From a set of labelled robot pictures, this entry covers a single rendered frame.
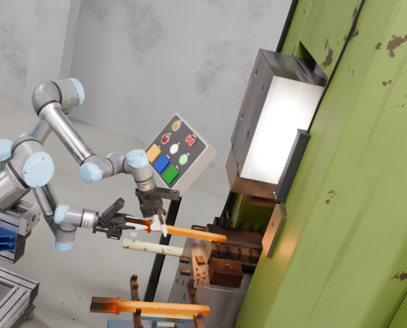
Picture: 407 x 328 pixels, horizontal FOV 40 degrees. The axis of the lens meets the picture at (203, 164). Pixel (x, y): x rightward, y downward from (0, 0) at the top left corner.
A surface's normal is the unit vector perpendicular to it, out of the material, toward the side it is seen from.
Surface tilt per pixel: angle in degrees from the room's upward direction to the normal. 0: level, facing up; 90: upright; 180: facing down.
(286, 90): 90
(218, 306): 90
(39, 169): 85
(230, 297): 90
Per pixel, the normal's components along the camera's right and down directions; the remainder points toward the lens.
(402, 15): 0.07, 0.48
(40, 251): 0.26, -0.85
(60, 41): -0.25, 0.40
